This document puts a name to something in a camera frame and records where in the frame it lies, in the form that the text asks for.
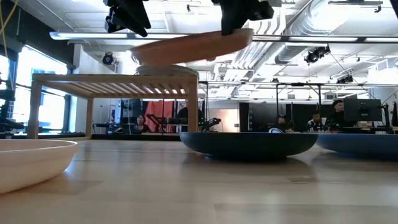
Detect yellow hanging cable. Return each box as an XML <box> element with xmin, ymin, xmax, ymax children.
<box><xmin>0</xmin><ymin>0</ymin><xmax>20</xmax><ymax>91</ymax></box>

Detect blue plate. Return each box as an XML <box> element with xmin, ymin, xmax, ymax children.
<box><xmin>316</xmin><ymin>133</ymin><xmax>398</xmax><ymax>159</ymax></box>

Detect cream plate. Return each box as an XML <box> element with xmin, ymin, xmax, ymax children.
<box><xmin>0</xmin><ymin>139</ymin><xmax>80</xmax><ymax>195</ymax></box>

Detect black computer monitor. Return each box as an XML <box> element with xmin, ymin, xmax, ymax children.
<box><xmin>343</xmin><ymin>98</ymin><xmax>384</xmax><ymax>123</ymax></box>

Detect peach orange plate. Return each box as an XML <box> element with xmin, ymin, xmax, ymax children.
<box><xmin>129</xmin><ymin>27</ymin><xmax>255</xmax><ymax>67</ymax></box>

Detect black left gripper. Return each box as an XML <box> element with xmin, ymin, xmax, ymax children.
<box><xmin>104</xmin><ymin>0</ymin><xmax>152</xmax><ymax>38</ymax></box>

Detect black ceiling lamp cluster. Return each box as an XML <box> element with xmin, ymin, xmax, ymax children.
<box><xmin>303</xmin><ymin>45</ymin><xmax>331</xmax><ymax>65</ymax></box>

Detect person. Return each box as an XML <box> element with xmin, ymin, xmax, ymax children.
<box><xmin>328</xmin><ymin>98</ymin><xmax>357</xmax><ymax>128</ymax></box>
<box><xmin>133</xmin><ymin>114</ymin><xmax>152</xmax><ymax>134</ymax></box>
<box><xmin>307</xmin><ymin>110</ymin><xmax>328</xmax><ymax>133</ymax></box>
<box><xmin>272</xmin><ymin>114</ymin><xmax>294</xmax><ymax>134</ymax></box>
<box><xmin>176</xmin><ymin>98</ymin><xmax>205</xmax><ymax>132</ymax></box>

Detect small black ceiling lamps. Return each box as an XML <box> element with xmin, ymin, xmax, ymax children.
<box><xmin>336</xmin><ymin>74</ymin><xmax>354</xmax><ymax>85</ymax></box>

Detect black metal rig frame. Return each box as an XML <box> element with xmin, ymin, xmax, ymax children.
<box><xmin>198</xmin><ymin>80</ymin><xmax>398</xmax><ymax>132</ymax></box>

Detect dark teal plate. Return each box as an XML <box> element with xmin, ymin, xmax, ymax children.
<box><xmin>179</xmin><ymin>131</ymin><xmax>320</xmax><ymax>162</ymax></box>

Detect red cloth panel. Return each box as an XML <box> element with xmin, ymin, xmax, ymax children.
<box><xmin>145</xmin><ymin>101</ymin><xmax>175</xmax><ymax>133</ymax></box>

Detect light wooden slatted shelf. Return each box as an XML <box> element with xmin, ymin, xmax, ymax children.
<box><xmin>27</xmin><ymin>73</ymin><xmax>199</xmax><ymax>140</ymax></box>

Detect black ceiling spot lamp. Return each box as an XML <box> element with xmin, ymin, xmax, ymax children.
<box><xmin>101</xmin><ymin>51</ymin><xmax>114</xmax><ymax>66</ymax></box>

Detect black partition panel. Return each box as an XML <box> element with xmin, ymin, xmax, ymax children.
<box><xmin>238</xmin><ymin>101</ymin><xmax>279</xmax><ymax>133</ymax></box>

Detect long ceiling light strip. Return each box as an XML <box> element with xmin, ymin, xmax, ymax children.
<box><xmin>49</xmin><ymin>30</ymin><xmax>398</xmax><ymax>44</ymax></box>

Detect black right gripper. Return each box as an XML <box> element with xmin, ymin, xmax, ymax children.
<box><xmin>211</xmin><ymin>0</ymin><xmax>275</xmax><ymax>36</ymax></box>

